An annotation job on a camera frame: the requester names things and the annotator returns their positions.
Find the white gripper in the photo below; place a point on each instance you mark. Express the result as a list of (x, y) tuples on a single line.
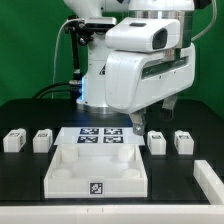
[(134, 81)]

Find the white square table top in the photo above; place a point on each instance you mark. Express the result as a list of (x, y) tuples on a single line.
[(96, 171)]

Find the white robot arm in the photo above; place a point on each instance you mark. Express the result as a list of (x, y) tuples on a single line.
[(139, 52)]

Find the white sheet with markers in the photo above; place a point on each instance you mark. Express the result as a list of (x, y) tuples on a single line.
[(97, 135)]

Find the white L-shaped fence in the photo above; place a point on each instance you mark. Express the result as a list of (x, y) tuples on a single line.
[(209, 182)]

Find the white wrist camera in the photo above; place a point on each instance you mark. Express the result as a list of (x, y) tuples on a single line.
[(143, 35)]

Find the black camera on stand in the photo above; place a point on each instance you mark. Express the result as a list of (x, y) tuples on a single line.
[(90, 33)]

